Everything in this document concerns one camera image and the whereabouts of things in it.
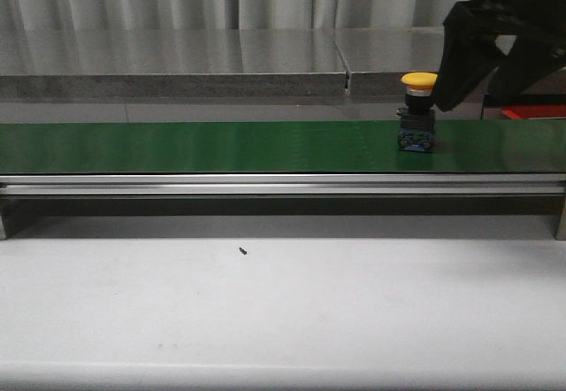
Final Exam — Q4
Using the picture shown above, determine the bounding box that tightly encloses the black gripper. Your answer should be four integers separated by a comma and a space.
432, 0, 565, 111

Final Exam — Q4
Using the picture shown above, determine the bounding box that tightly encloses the yellow push button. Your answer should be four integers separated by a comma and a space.
397, 73, 437, 153

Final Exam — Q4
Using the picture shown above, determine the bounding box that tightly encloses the red plastic tray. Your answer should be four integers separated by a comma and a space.
501, 103, 566, 119

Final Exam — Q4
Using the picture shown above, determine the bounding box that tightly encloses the green conveyor belt unit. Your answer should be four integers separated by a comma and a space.
1, 119, 565, 215

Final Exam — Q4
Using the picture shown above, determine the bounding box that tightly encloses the grey stone counter right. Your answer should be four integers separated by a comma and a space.
333, 27, 565, 120

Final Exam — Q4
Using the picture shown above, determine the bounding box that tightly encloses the grey stone counter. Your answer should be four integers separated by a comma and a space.
333, 27, 565, 120
1, 30, 349, 124

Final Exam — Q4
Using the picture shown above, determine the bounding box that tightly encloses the grey stone counter left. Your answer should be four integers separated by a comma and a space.
1, 30, 349, 124

